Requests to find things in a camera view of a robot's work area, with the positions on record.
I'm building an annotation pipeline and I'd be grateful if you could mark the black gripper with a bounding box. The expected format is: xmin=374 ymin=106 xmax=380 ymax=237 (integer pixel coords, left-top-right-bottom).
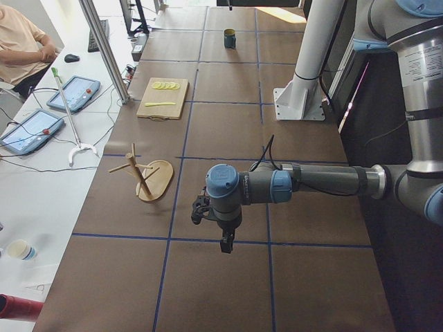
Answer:
xmin=217 ymin=219 xmax=240 ymax=253

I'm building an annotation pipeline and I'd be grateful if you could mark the dark teal mug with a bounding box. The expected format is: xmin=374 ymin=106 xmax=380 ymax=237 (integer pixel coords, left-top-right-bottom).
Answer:
xmin=224 ymin=28 xmax=236 ymax=49

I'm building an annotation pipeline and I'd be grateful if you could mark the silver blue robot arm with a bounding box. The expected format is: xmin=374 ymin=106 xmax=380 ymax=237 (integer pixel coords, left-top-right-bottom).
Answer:
xmin=191 ymin=1 xmax=442 ymax=253

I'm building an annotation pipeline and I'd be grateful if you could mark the wooden cup rack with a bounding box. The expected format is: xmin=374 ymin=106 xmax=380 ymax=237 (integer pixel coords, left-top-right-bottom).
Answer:
xmin=108 ymin=142 xmax=174 ymax=203

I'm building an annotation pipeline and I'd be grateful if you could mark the paper cup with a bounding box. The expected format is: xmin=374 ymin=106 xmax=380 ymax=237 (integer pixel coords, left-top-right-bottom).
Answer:
xmin=6 ymin=239 xmax=37 ymax=261

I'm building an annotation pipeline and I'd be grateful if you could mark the bamboo cutting board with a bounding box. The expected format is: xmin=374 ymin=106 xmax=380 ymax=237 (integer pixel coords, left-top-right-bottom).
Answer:
xmin=136 ymin=77 xmax=189 ymax=120

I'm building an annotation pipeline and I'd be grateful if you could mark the yellow plastic knife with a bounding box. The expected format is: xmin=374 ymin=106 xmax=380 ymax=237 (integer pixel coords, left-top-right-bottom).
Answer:
xmin=144 ymin=102 xmax=176 ymax=107

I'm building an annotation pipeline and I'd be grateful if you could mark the teach pendant far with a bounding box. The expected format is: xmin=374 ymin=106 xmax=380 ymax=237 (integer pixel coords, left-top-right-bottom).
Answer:
xmin=46 ymin=75 xmax=101 ymax=113

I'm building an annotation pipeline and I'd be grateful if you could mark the teach pendant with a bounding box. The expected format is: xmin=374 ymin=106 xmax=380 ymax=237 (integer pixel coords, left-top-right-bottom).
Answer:
xmin=1 ymin=109 xmax=65 ymax=156
xmin=46 ymin=75 xmax=101 ymax=113

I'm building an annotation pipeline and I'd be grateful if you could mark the teach pendant near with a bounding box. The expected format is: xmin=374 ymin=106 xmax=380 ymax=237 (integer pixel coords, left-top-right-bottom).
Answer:
xmin=1 ymin=109 xmax=65 ymax=156

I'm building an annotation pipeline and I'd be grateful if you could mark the red cylinder object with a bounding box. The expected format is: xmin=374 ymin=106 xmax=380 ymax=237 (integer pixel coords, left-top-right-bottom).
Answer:
xmin=1 ymin=294 xmax=44 ymax=322

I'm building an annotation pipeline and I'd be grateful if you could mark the black keyboard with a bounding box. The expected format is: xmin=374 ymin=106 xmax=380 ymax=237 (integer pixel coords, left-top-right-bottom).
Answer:
xmin=87 ymin=19 xmax=110 ymax=53

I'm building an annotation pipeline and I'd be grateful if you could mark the black computer mouse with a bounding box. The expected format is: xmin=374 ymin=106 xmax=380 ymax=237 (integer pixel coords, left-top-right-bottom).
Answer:
xmin=64 ymin=54 xmax=80 ymax=63

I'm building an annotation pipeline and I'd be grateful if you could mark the seated person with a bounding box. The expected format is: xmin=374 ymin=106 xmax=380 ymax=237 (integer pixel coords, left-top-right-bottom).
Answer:
xmin=1 ymin=5 xmax=59 ymax=98

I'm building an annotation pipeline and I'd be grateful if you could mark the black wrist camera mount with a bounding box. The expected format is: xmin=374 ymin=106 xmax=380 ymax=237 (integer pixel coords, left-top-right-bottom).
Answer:
xmin=191 ymin=195 xmax=211 ymax=225

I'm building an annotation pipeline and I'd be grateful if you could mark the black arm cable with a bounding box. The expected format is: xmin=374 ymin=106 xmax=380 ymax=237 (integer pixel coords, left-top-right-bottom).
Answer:
xmin=248 ymin=134 xmax=361 ymax=196

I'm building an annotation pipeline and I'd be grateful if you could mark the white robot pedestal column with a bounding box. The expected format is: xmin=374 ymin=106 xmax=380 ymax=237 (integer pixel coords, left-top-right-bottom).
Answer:
xmin=273 ymin=0 xmax=345 ymax=121

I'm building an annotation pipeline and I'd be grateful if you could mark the aluminium frame post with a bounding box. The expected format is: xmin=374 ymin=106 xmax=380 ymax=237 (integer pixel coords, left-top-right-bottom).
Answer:
xmin=79 ymin=0 xmax=130 ymax=104

